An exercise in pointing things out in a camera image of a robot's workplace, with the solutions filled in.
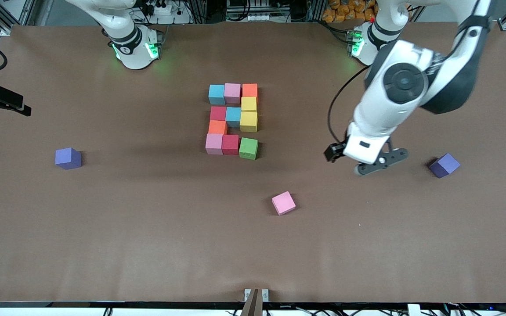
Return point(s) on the orange foam cube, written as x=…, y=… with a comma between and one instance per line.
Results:
x=249, y=90
x=218, y=127

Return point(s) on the yellow foam cube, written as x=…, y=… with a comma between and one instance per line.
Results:
x=248, y=121
x=248, y=103

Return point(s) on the small white block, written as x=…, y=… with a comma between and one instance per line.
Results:
x=413, y=310

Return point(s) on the brown camera mount post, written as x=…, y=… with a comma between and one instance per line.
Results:
x=253, y=307

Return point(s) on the white power strip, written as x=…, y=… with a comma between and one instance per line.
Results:
x=165, y=9

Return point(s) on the blue foam cube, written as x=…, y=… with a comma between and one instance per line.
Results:
x=216, y=94
x=233, y=116

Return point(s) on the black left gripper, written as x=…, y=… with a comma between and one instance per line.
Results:
x=334, y=152

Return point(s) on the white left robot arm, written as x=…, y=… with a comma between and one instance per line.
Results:
x=393, y=101

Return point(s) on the bag of orange items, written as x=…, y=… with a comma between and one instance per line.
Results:
x=345, y=11

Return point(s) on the purple foam cube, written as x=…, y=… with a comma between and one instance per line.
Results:
x=444, y=165
x=67, y=158

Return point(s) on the small metal bracket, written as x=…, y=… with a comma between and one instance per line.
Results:
x=247, y=295

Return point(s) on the red foam cube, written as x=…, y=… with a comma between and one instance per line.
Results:
x=231, y=144
x=218, y=113

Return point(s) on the green foam cube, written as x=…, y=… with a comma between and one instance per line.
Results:
x=248, y=148

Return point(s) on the white socket strip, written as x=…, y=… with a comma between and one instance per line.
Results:
x=257, y=18

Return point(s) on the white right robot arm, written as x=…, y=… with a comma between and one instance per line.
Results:
x=132, y=48

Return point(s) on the pink foam cube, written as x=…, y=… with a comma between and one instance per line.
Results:
x=283, y=202
x=232, y=93
x=214, y=144

